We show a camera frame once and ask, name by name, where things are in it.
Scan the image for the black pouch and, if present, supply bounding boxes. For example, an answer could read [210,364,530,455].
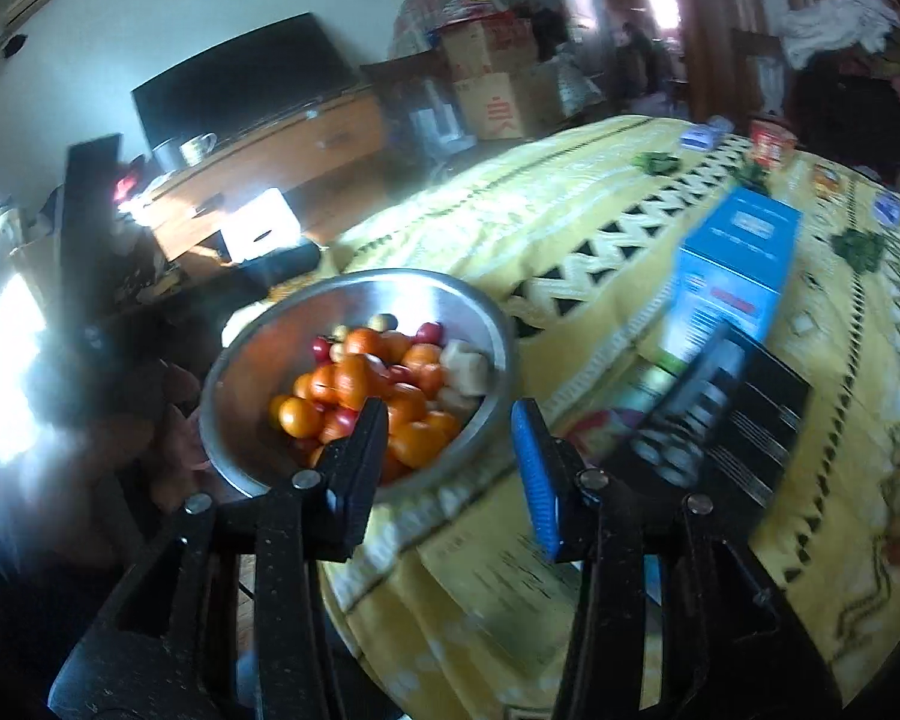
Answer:
[232,240,323,293]

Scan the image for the black television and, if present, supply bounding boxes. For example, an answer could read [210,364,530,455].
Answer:
[131,13,361,155]

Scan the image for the pile of clothes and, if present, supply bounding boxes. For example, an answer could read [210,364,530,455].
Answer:
[780,0,900,188]

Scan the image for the orange snack packet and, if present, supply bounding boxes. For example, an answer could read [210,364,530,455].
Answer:
[810,163,848,200]

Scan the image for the metal bowl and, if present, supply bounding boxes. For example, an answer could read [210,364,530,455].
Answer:
[197,268,517,500]

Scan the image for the person's left hand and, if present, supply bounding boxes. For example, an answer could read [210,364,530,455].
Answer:
[15,364,211,541]

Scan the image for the black box with icons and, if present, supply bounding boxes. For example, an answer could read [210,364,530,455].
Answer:
[630,321,812,511]

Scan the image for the cardboard box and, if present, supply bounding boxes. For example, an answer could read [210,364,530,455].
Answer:
[441,11,537,80]
[450,67,563,140]

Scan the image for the red noodle cup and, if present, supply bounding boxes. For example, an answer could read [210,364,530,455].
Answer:
[748,120,796,167]

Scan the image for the wooden cabinet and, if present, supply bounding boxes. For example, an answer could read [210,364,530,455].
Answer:
[139,86,387,260]

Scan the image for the white tissue box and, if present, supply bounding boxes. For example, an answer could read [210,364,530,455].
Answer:
[221,189,301,263]

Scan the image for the wooden chair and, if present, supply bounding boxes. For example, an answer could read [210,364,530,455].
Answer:
[731,28,788,121]

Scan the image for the blue and green box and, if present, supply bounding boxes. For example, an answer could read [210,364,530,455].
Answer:
[566,187,803,458]

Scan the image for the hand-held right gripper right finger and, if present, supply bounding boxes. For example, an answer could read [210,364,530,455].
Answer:
[510,397,845,720]

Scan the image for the yellow patterned blanket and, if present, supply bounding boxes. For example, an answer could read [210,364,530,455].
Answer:
[221,114,900,720]

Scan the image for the pile of small oranges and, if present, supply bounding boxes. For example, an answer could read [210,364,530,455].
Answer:
[268,326,466,485]

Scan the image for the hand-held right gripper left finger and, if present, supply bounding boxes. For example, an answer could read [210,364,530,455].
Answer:
[49,397,391,720]

